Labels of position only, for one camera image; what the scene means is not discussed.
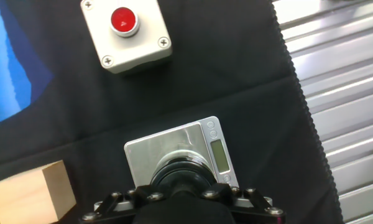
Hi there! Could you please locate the clear glass jar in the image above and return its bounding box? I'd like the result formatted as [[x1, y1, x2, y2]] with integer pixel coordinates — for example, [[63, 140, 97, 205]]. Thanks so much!
[[157, 149, 212, 172]]

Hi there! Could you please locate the black jar lid with knob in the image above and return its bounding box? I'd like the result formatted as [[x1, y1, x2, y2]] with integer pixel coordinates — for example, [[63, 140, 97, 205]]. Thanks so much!
[[149, 158, 218, 198]]

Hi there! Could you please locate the white box with red button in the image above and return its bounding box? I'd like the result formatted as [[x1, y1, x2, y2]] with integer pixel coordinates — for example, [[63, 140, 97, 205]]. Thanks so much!
[[80, 0, 173, 75]]

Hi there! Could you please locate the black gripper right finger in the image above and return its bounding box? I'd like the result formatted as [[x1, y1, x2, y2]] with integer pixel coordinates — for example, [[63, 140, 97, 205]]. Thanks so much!
[[201, 182, 286, 224]]

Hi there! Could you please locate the light wooden cube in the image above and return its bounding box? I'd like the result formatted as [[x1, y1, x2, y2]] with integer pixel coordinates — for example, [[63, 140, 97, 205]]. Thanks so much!
[[0, 159, 77, 224]]

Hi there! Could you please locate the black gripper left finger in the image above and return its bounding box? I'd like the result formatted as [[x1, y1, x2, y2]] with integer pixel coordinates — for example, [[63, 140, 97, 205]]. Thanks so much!
[[79, 185, 167, 224]]

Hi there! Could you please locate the silver digital scale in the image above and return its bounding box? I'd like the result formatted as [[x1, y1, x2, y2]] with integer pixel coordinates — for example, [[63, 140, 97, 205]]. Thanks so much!
[[123, 116, 240, 189]]

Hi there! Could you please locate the black cloth with blue print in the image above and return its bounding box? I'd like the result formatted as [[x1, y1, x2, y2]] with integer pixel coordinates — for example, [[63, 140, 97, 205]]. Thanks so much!
[[0, 0, 345, 224]]

